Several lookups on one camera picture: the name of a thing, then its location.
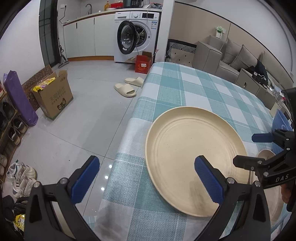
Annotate person's right hand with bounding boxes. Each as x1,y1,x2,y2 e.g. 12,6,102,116
281,181,295,212

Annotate white sneakers on floor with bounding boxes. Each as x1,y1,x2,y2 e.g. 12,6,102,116
6,162,37,199

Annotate beige slipper far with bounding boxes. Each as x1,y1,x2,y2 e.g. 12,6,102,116
125,77,144,87

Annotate cardboard box with snacks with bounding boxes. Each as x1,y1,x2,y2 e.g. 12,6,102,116
22,65,73,120

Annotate beige plate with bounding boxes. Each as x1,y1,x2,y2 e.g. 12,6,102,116
247,149,287,225
145,106,249,217

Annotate wooden shoe rack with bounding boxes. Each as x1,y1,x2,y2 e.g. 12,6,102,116
1,83,28,184

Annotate white washing machine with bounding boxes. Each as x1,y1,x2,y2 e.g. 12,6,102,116
114,10,161,63

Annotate white kitchen cabinets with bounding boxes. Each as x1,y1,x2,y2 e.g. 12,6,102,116
64,14,115,60

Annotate grey side cabinet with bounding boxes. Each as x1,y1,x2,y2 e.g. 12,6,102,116
235,69,276,110

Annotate large dark blue bowl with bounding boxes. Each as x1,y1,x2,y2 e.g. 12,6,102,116
272,109,293,132

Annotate beige slipper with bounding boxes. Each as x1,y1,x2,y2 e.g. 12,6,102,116
125,77,144,87
114,83,137,97

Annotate grey sofa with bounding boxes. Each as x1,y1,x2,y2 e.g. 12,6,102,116
192,36,270,83

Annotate purple bag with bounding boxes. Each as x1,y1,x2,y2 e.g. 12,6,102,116
4,71,38,126

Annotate red cardboard box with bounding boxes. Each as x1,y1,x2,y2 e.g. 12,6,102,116
135,51,152,74

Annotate beige slipper near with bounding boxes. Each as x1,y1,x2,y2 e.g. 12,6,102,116
114,83,137,97

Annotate teal checkered tablecloth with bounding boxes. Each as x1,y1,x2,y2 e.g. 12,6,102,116
93,62,273,240

